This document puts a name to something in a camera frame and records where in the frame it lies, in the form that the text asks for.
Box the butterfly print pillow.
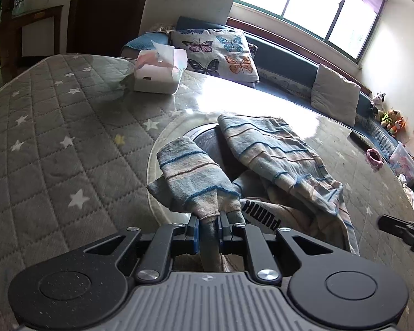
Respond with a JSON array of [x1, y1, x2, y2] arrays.
[[170, 28, 259, 86]]

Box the window with green frame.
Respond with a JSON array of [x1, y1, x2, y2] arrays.
[[235, 0, 386, 62]]

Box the pink knitted scrunchie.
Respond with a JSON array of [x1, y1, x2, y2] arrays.
[[366, 148, 384, 171]]

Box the clear plastic storage box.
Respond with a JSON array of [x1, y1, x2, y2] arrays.
[[389, 142, 414, 185]]

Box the black remote control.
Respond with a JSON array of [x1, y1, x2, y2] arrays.
[[349, 131, 375, 152]]

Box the dark teal corner sofa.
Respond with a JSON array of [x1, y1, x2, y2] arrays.
[[121, 17, 398, 159]]

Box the yellow green plush toy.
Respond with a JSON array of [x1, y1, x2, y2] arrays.
[[381, 109, 402, 129]]

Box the striped blue beige sweater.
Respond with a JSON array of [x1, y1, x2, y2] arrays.
[[148, 114, 358, 272]]

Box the white pink tissue box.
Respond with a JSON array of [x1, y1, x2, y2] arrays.
[[133, 41, 188, 95]]

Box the dark wooden console table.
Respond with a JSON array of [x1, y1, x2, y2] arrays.
[[0, 5, 63, 81]]

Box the dark wooden door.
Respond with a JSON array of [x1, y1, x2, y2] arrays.
[[66, 0, 146, 56]]

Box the blue cushion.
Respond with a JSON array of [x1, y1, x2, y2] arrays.
[[125, 32, 169, 51]]

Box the orange plush toy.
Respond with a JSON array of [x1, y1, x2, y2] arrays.
[[388, 117, 406, 138]]

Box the grey quilted star table cover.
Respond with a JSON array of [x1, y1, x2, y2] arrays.
[[0, 55, 414, 330]]

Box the black round induction cooktop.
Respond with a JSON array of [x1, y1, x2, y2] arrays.
[[184, 123, 231, 177]]

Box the black white plush toy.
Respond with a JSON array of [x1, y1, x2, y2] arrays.
[[371, 93, 386, 115]]

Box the grey square cushion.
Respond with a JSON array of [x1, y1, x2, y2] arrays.
[[310, 64, 360, 127]]

